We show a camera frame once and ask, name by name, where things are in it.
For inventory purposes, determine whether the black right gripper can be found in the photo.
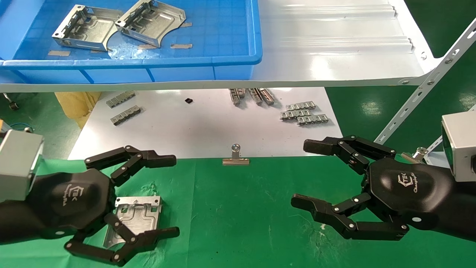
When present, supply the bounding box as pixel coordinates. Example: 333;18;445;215
291;135;456;241

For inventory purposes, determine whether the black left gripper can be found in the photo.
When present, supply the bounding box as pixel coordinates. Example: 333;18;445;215
33;145;181;267

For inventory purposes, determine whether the silver sheet metal bracket part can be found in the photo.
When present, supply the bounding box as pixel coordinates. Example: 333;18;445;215
52;4;123;52
102;195;163;249
115;0;186;48

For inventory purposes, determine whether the small grey metal strip part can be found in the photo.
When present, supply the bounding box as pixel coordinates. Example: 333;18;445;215
106;90;136;109
248;88;263;106
229;88;246;106
258;88;276;106
296;114;329;126
280;109;311;121
286;101;316;111
110;106;142;126

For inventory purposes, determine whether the white board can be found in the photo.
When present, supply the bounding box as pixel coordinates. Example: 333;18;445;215
68;87;343;160

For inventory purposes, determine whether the silver binder clip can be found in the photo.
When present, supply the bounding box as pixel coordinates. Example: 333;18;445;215
222;144;250;166
401;147;428;164

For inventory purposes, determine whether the green cloth mat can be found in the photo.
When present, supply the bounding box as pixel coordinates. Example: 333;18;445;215
0;154;476;268

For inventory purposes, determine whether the short white perforated strut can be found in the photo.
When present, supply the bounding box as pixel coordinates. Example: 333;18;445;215
424;136;444;164

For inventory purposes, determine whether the yellow plastic bag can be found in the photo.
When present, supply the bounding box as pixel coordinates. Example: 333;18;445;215
55;92;102;130

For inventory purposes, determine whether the white metal shelf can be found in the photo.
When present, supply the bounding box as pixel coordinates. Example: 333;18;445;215
0;0;443;93

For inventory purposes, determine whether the long white perforated strut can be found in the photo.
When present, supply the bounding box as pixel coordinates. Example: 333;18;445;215
374;28;476;144

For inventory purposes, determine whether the blue plastic bin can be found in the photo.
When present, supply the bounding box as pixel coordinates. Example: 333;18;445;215
0;0;263;84

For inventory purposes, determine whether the black caster wheel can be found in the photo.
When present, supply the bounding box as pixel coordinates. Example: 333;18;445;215
3;93;20;111

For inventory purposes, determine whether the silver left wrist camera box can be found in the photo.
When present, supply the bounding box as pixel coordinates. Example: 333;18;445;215
0;129;45;203

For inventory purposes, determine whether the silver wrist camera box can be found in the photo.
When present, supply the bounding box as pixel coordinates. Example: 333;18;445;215
0;129;45;203
441;112;476;182

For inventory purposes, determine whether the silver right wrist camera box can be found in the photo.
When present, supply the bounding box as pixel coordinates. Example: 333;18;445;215
441;112;476;182

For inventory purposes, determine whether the blue cable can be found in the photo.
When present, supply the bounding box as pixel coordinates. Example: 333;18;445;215
9;123;35;133

